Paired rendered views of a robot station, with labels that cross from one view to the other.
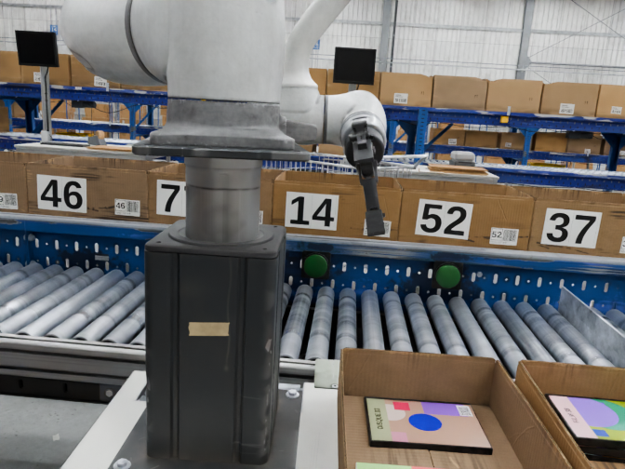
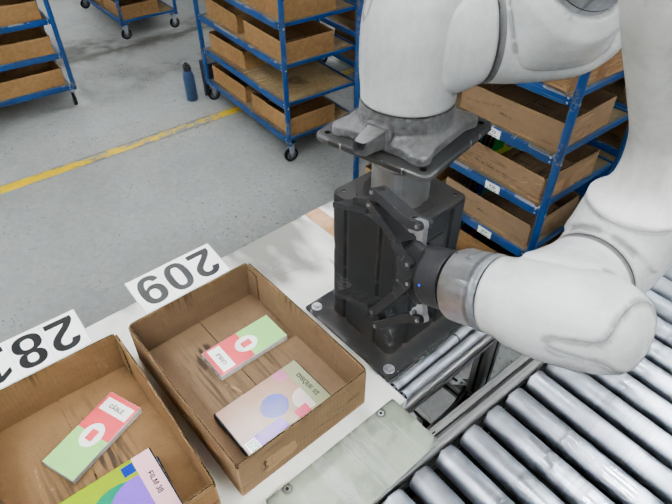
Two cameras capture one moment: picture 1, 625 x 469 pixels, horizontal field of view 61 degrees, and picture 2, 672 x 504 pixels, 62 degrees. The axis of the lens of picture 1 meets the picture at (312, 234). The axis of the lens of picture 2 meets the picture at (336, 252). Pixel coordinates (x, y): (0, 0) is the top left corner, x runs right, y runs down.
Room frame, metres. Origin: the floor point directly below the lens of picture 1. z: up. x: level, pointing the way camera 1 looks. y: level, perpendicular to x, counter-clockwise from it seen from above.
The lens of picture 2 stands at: (1.31, -0.51, 1.67)
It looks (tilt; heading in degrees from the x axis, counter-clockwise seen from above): 42 degrees down; 138
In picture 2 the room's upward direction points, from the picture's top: straight up
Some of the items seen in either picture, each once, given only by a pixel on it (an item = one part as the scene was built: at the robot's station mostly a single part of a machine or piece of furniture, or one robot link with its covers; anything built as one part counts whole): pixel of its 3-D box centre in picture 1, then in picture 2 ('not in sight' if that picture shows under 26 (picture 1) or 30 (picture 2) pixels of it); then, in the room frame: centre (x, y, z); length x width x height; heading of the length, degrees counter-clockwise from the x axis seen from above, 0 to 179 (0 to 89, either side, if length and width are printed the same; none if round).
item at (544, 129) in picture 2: not in sight; (535, 101); (0.45, 1.18, 0.79); 0.40 x 0.30 x 0.10; 178
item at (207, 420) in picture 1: (219, 336); (393, 258); (0.76, 0.13, 0.91); 0.26 x 0.26 x 0.33; 89
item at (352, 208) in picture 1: (337, 204); not in sight; (1.75, -0.07, 0.97); 0.39 x 0.29 x 0.17; 87
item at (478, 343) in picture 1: (474, 337); not in sight; (1.27, -0.43, 0.72); 0.52 x 0.05 x 0.05; 177
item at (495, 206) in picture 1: (456, 212); not in sight; (1.73, -0.46, 0.97); 0.39 x 0.29 x 0.17; 87
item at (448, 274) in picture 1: (447, 276); not in sight; (1.51, -0.41, 0.81); 0.07 x 0.01 x 0.07; 87
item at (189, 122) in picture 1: (238, 123); (399, 116); (0.77, 0.11, 1.24); 0.22 x 0.18 x 0.06; 99
